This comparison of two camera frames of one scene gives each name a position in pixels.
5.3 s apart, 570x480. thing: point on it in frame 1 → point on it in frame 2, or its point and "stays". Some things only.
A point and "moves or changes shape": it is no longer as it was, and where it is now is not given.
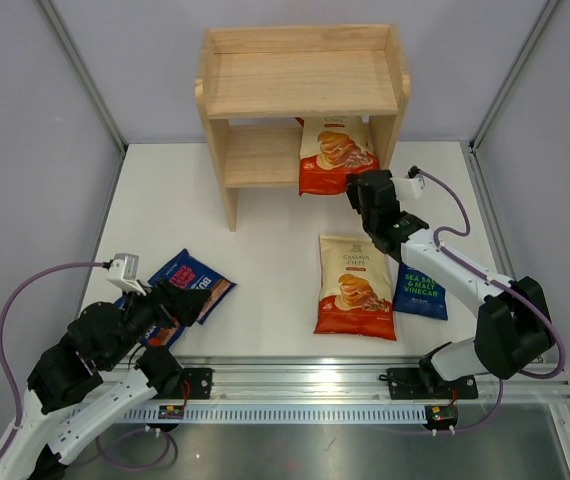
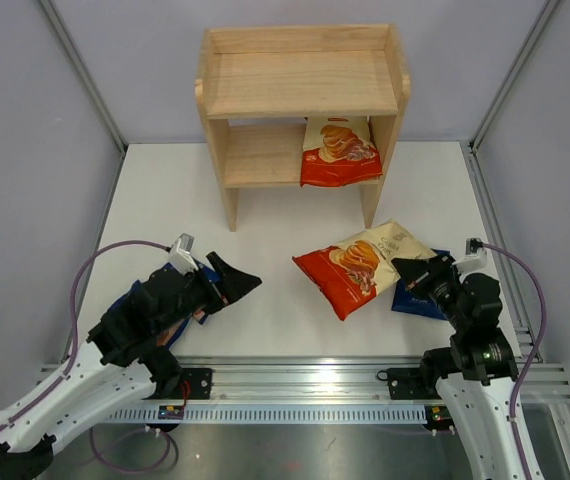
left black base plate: (200, 382) stays
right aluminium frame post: (543, 17) stays
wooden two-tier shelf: (256, 85) stays
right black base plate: (417, 383) stays
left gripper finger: (186, 314) → (237, 285)
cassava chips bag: (332, 148) moves or changes shape
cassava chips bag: (355, 293) moves or changes shape
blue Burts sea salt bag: (419, 294) stays
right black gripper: (353, 191) → (419, 273)
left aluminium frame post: (55, 16) stays
